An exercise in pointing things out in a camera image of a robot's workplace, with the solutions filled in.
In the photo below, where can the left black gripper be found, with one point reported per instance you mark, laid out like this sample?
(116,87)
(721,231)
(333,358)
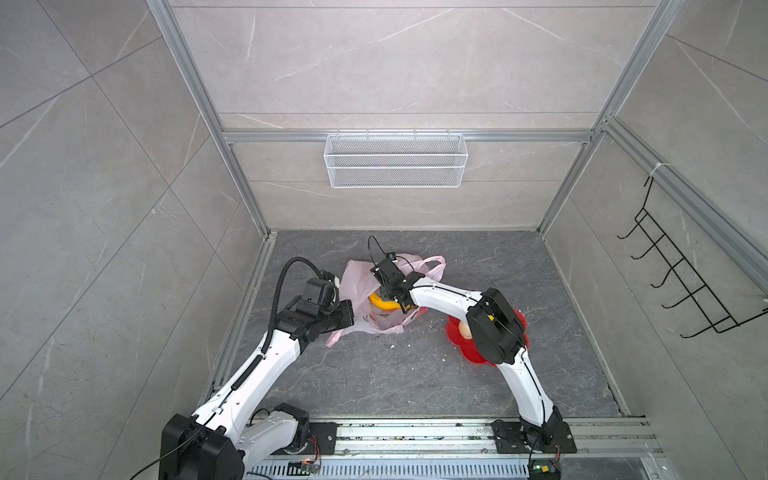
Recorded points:
(347,312)

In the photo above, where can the pink plastic fruit-print bag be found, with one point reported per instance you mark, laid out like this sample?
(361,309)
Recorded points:
(375,312)

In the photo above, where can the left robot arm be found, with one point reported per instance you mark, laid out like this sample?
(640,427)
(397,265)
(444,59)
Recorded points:
(220,440)

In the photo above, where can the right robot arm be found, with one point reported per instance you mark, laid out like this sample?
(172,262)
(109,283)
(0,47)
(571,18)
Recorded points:
(534,405)

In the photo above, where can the yellow fake banana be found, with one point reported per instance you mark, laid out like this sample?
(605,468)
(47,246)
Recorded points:
(385,305)

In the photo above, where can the red flower-shaped plate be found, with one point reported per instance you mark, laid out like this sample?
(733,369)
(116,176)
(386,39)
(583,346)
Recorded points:
(468,348)

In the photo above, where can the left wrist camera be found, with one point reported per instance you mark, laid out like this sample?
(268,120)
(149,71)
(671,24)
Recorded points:
(318,295)

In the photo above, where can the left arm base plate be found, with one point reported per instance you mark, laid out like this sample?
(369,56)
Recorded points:
(319,437)

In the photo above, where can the white wire mesh basket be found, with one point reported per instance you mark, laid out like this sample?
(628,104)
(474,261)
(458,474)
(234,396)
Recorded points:
(356,161)

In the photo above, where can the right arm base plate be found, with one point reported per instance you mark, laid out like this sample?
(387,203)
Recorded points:
(523,438)

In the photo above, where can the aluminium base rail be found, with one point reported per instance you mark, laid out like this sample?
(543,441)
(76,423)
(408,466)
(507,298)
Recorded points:
(463,448)

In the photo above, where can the black wire hook rack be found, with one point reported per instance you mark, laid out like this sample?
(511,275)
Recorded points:
(679,266)

